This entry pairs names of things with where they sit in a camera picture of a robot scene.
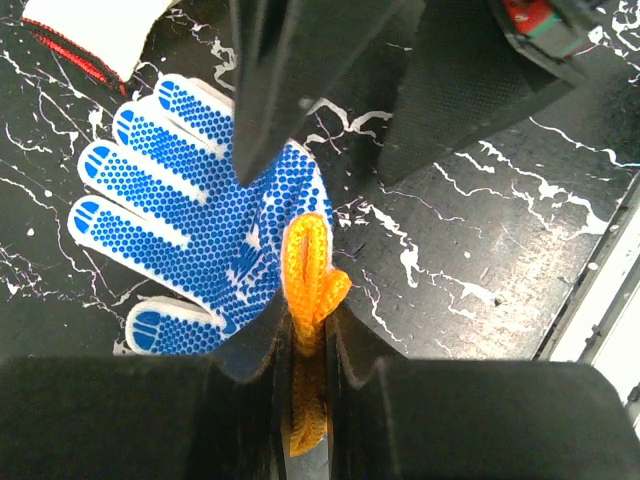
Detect cream leather glove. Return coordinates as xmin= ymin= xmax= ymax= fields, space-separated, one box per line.
xmin=21 ymin=0 xmax=176 ymax=95

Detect blue dotted knit glove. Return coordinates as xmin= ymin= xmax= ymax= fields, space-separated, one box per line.
xmin=66 ymin=73 xmax=353 ymax=458

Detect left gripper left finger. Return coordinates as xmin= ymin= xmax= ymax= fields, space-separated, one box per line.
xmin=1 ymin=295 xmax=290 ymax=479

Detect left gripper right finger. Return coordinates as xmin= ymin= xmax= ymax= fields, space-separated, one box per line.
xmin=326 ymin=306 xmax=639 ymax=479

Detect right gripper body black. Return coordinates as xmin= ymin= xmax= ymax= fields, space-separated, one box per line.
xmin=487 ymin=0 xmax=605 ymax=60

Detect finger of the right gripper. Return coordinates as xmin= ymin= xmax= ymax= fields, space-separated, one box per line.
xmin=377 ymin=1 xmax=584 ymax=185
xmin=230 ymin=1 xmax=400 ymax=185

